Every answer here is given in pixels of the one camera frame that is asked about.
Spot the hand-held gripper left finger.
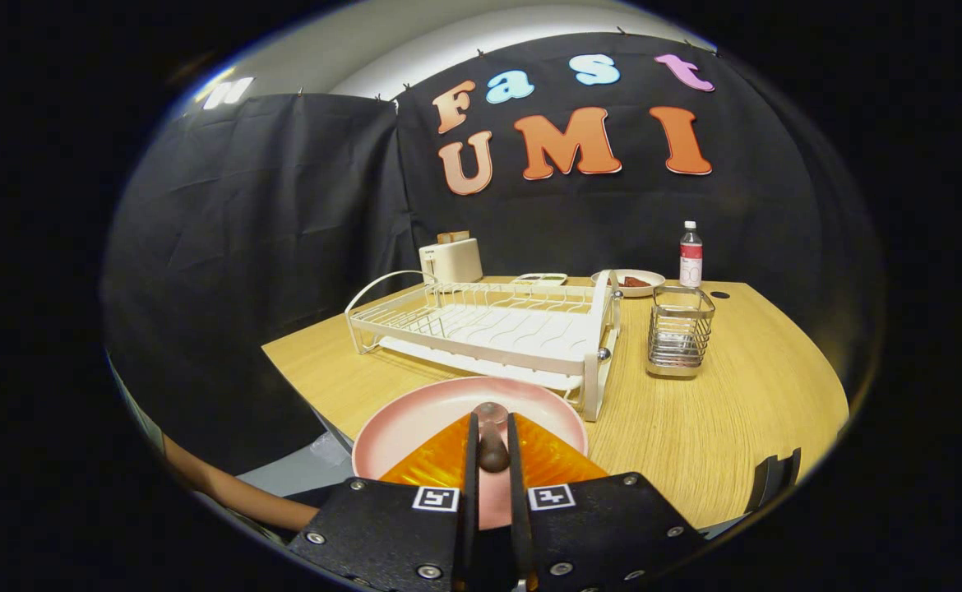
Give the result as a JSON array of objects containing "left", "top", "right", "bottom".
[{"left": 286, "top": 412, "right": 480, "bottom": 592}]

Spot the white toaster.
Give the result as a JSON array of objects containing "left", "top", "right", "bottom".
[{"left": 419, "top": 238, "right": 484, "bottom": 284}]

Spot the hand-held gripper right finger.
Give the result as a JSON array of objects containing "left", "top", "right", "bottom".
[{"left": 506, "top": 412, "right": 707, "bottom": 592}]

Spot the white round meat dish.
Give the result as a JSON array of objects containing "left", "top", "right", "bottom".
[{"left": 590, "top": 269, "right": 667, "bottom": 298}]

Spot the pink plate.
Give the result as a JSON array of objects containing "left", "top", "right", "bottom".
[{"left": 352, "top": 377, "right": 590, "bottom": 531}]

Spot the clear bottle with red label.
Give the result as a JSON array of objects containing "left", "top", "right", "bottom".
[{"left": 679, "top": 220, "right": 704, "bottom": 289}]

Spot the black chair part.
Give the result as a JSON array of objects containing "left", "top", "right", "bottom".
[{"left": 744, "top": 447, "right": 802, "bottom": 515}]

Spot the metal wire basket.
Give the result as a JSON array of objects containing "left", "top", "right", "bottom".
[{"left": 645, "top": 285, "right": 716, "bottom": 379}]

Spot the black backdrop cloth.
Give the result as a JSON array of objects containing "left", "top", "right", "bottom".
[{"left": 103, "top": 33, "right": 885, "bottom": 478}]

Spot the ceiling light panel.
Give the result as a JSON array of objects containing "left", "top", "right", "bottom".
[{"left": 201, "top": 76, "right": 256, "bottom": 110}]

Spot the dark handled spoon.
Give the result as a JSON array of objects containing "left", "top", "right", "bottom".
[{"left": 471, "top": 401, "right": 511, "bottom": 474}]

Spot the white wire dish rack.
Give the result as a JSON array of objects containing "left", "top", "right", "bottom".
[{"left": 345, "top": 269, "right": 623, "bottom": 423}]

